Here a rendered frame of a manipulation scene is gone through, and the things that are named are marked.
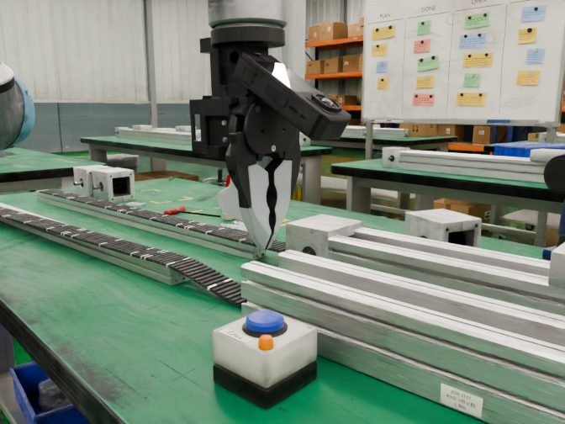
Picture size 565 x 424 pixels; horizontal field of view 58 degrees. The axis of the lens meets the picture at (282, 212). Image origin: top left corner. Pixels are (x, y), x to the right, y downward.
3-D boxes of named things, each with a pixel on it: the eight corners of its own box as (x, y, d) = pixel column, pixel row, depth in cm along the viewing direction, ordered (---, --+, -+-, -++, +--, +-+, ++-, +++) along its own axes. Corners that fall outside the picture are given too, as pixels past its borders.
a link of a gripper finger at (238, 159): (260, 201, 51) (257, 114, 50) (272, 204, 50) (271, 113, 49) (225, 209, 48) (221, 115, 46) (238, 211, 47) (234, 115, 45)
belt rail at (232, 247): (36, 200, 160) (35, 190, 159) (49, 198, 163) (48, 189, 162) (252, 260, 97) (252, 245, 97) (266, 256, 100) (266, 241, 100)
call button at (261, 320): (238, 334, 53) (237, 316, 53) (264, 322, 56) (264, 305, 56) (265, 346, 51) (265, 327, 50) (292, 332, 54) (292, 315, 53)
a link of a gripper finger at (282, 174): (253, 235, 57) (250, 153, 55) (293, 244, 53) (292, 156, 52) (233, 241, 55) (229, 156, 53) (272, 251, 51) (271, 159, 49)
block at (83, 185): (68, 196, 167) (66, 167, 165) (101, 192, 175) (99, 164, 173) (81, 200, 160) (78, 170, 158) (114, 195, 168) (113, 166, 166)
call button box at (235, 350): (212, 382, 54) (210, 326, 53) (273, 350, 61) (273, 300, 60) (266, 411, 49) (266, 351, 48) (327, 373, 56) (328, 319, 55)
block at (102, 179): (86, 200, 159) (83, 170, 157) (119, 196, 167) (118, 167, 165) (101, 204, 152) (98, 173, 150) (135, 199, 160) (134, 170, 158)
